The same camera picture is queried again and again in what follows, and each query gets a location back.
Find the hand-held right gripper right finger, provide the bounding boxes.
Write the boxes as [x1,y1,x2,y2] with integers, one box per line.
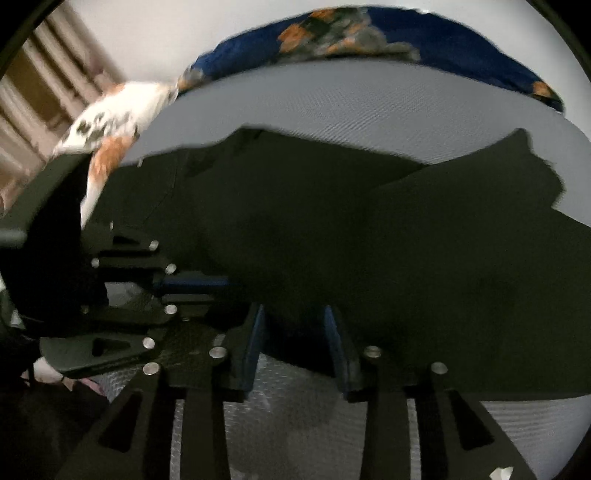
[323,305,539,480]

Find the grey mattress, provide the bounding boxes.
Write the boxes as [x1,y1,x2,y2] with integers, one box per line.
[99,60,591,480]

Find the blue printed blanket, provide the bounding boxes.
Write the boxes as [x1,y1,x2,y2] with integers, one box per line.
[178,7,566,114]

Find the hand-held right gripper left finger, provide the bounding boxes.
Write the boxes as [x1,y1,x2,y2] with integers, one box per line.
[55,302,269,480]

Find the beige slatted panel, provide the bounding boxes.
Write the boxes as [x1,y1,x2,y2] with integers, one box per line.
[0,4,126,210]

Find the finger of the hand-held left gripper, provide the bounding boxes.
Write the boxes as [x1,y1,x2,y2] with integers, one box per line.
[39,294,219,374]
[92,224,232,294]

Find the black pants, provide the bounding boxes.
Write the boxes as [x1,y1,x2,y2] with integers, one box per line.
[81,127,591,401]

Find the white orange patterned cloth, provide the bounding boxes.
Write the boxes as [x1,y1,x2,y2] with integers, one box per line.
[51,80,178,228]

